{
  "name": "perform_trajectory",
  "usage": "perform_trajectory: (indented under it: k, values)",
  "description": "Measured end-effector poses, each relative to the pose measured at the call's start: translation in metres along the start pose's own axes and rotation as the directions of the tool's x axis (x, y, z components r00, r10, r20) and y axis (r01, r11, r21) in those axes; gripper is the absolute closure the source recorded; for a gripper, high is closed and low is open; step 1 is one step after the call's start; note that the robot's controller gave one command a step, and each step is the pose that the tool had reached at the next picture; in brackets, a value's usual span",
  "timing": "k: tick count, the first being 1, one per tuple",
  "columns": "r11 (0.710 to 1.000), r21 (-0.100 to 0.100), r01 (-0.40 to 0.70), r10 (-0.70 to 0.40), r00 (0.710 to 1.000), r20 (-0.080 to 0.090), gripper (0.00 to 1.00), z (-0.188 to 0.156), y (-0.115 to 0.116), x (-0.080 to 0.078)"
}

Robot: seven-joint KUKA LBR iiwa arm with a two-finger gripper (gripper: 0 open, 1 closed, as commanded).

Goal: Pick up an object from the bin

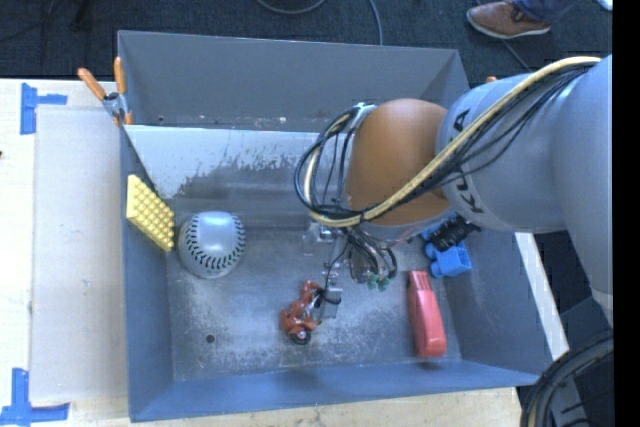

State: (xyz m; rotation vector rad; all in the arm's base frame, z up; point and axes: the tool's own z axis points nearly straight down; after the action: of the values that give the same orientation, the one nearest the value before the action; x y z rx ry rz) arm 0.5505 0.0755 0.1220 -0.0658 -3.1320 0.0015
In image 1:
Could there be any red flat tool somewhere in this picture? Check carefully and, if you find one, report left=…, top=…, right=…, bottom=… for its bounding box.
left=405, top=269, right=448, bottom=359

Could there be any red toy motorcycle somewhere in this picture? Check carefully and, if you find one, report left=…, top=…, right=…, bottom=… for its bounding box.
left=278, top=279, right=327, bottom=347

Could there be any grey metal bin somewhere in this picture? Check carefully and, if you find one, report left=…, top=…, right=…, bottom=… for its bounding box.
left=115, top=29, right=551, bottom=424

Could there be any yellow studded toy plate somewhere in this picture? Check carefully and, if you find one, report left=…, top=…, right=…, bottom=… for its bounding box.
left=125, top=173, right=177, bottom=253

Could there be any blue toy block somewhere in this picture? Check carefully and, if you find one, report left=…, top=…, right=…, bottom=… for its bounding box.
left=419, top=223, right=474, bottom=280

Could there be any grey baseball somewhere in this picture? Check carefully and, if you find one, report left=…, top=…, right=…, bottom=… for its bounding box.
left=177, top=210, right=248, bottom=280

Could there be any pale wood board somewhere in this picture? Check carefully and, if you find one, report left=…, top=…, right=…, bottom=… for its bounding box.
left=28, top=104, right=129, bottom=409

